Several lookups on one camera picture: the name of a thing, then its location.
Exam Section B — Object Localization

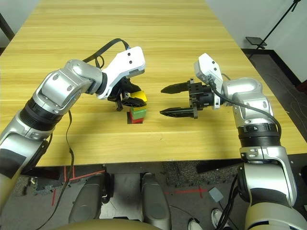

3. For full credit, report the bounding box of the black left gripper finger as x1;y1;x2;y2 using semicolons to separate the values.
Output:
129;82;142;93
121;98;147;108

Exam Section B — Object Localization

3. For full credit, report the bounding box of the white sneaker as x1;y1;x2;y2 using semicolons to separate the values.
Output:
188;218;205;230
211;208;231;229

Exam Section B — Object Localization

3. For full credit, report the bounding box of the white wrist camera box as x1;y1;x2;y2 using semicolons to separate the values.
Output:
193;53;224;111
95;46;146;100

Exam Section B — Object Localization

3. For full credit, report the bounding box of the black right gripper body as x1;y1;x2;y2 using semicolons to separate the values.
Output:
188;78;214;120

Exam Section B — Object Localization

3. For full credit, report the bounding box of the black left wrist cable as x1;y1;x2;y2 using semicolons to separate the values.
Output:
43;38;130;230

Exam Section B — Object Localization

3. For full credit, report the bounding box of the grey square floor pad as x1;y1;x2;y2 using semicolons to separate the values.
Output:
207;187;224;202

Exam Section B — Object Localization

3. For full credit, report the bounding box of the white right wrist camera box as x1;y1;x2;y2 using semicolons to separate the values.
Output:
193;53;224;111

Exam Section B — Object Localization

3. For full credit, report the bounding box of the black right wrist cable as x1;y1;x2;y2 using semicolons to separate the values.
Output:
208;76;282;138

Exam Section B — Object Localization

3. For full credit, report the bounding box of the black cable bundle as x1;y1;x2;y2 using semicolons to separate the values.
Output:
216;174;241;229

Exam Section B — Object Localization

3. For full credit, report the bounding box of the tan robot torso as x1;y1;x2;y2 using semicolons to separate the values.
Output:
54;218;156;230

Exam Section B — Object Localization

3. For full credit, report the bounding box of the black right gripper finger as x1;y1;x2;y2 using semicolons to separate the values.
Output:
159;106;195;118
160;80;190;95

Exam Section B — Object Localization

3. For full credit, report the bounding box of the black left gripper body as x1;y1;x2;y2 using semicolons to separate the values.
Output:
107;78;132;112

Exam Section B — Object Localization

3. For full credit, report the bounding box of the black flat stand plate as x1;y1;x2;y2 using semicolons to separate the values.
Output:
245;36;268;46

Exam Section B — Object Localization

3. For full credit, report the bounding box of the grey right robot leg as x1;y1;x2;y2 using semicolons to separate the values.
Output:
141;172;172;230

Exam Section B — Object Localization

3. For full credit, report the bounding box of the red tape corner mark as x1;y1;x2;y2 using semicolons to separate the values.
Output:
63;165;106;182

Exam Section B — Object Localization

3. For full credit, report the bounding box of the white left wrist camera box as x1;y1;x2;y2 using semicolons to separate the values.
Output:
95;46;146;100

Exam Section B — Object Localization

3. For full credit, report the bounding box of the black tripod pole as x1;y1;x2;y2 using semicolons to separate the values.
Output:
255;0;301;50

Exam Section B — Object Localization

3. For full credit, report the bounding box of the speckled rubber floor mat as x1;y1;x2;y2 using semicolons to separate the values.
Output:
163;161;238;188

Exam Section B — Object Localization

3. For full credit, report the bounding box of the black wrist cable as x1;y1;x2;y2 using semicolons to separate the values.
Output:
43;38;130;230
208;76;282;138

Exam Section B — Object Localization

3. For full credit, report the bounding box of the red wooden block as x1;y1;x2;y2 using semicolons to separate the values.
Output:
127;112;145;124

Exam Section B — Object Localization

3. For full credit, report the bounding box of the yellow wooden block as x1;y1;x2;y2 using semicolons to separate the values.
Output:
130;90;148;104

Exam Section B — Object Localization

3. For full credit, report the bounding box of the grey robot leg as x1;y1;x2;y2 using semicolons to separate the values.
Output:
141;172;172;230
68;174;108;224

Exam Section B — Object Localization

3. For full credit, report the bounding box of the green wooden block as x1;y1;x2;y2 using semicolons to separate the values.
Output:
129;106;147;120

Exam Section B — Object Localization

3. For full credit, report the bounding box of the grey left robot leg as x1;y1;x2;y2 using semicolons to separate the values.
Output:
68;174;108;224

